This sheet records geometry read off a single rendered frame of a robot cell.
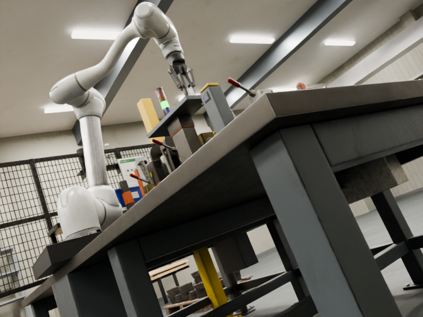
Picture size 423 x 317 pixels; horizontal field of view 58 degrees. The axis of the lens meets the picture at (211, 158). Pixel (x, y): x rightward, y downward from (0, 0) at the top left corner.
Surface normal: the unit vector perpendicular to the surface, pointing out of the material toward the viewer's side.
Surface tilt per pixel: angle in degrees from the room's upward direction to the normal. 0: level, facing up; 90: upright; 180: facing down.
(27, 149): 90
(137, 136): 90
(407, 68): 90
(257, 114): 90
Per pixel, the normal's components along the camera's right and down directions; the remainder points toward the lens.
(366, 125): 0.51, -0.39
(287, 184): -0.78, 0.16
